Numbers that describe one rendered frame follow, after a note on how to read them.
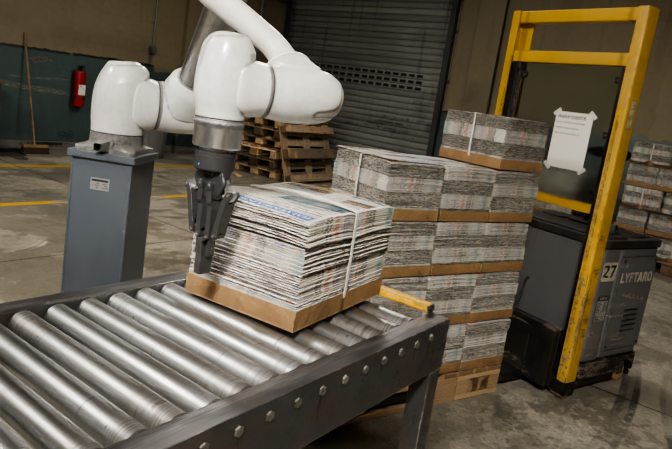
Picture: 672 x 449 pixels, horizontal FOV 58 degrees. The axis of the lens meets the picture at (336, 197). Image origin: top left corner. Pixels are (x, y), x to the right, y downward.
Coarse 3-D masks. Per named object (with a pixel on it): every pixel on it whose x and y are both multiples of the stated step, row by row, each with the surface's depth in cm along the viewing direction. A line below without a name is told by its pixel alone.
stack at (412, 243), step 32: (416, 224) 237; (448, 224) 248; (480, 224) 259; (416, 256) 241; (448, 256) 252; (480, 256) 263; (416, 288) 244; (448, 288) 256; (448, 352) 265; (448, 384) 269
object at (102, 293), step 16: (96, 288) 125; (112, 288) 127; (128, 288) 128; (160, 288) 134; (0, 304) 110; (16, 304) 111; (32, 304) 112; (48, 304) 114; (64, 304) 116; (0, 320) 107
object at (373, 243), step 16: (320, 192) 145; (336, 192) 149; (368, 208) 135; (384, 208) 139; (368, 224) 134; (384, 224) 142; (368, 240) 136; (384, 240) 144; (368, 256) 139; (384, 256) 147; (352, 272) 134; (368, 272) 141; (352, 288) 135
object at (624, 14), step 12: (528, 12) 313; (540, 12) 307; (552, 12) 301; (564, 12) 296; (576, 12) 290; (588, 12) 285; (600, 12) 280; (612, 12) 275; (624, 12) 270; (636, 12) 266; (528, 24) 319
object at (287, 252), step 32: (256, 192) 132; (256, 224) 119; (288, 224) 115; (320, 224) 116; (192, 256) 129; (224, 256) 124; (256, 256) 120; (288, 256) 116; (320, 256) 119; (256, 288) 120; (288, 288) 117; (320, 288) 123
